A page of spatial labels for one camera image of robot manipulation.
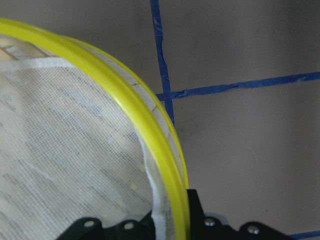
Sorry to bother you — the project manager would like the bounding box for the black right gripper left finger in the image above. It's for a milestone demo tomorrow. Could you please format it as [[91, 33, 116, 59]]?
[[57, 211, 156, 240]]

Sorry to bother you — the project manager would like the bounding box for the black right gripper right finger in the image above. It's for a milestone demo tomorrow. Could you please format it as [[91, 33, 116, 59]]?
[[187, 189, 292, 240]]

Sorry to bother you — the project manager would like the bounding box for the yellow bamboo steamer layer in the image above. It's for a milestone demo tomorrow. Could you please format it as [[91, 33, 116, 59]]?
[[0, 18, 191, 240]]

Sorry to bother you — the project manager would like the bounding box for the white steamer cloth liner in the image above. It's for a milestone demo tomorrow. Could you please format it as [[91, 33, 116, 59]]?
[[0, 57, 176, 240]]

